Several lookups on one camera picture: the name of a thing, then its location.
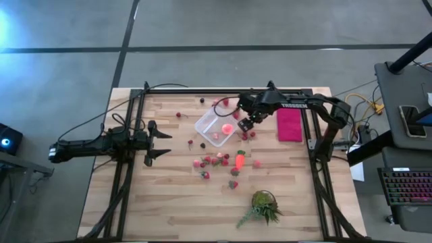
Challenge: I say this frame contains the clear plastic tupperware container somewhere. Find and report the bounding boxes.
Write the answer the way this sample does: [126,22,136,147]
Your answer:
[194,105,242,148]

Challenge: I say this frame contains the black box with blue light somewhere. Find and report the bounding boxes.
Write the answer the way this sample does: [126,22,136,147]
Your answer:
[0,123,24,157]

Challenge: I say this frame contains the grey keyboard desk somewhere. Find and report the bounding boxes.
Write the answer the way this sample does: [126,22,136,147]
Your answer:
[381,148,432,234]

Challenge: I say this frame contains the white paper sheet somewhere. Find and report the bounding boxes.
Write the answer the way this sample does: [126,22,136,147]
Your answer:
[349,143,366,182]

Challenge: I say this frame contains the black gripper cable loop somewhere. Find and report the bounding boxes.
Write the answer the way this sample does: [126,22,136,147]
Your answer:
[212,96,242,118]

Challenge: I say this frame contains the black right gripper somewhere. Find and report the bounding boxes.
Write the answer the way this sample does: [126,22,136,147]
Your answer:
[238,93,271,133]

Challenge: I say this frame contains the black desk support bar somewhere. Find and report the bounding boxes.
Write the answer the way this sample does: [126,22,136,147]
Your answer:
[346,130,395,167]

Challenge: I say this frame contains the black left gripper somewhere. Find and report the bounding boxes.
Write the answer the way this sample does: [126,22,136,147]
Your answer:
[132,120,173,167]

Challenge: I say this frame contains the black power strip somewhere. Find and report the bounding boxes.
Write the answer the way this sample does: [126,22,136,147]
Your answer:
[356,124,372,142]

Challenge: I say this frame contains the orange toy carrot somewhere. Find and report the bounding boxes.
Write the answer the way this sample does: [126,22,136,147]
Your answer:
[234,150,246,171]

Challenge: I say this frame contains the grey metal stand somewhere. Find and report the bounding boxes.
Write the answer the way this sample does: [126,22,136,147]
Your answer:
[0,153,55,243]

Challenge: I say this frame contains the grey side desk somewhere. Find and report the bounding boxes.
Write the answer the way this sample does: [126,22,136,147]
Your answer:
[373,61,432,151]

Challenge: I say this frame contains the backlit computer keyboard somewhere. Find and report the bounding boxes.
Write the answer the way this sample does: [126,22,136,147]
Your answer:
[377,166,432,207]

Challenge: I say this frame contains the black pole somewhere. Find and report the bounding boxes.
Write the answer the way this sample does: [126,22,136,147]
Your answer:
[387,30,432,75]

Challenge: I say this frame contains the smartphone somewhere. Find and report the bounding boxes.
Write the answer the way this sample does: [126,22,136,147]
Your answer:
[398,105,428,139]

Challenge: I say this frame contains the magenta folded cloth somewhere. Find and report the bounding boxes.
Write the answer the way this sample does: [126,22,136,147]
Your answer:
[275,107,304,143]

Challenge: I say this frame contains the potted green succulent plant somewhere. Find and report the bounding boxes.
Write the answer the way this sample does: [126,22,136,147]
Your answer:
[235,190,284,230]

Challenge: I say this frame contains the yellow cable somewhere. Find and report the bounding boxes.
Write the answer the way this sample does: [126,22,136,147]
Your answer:
[344,92,385,138]

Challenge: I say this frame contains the black metal table frame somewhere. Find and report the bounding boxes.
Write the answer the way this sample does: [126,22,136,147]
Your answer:
[77,80,369,242]

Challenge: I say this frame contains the long black arm cable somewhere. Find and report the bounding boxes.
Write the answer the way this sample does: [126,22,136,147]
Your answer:
[57,82,189,142]

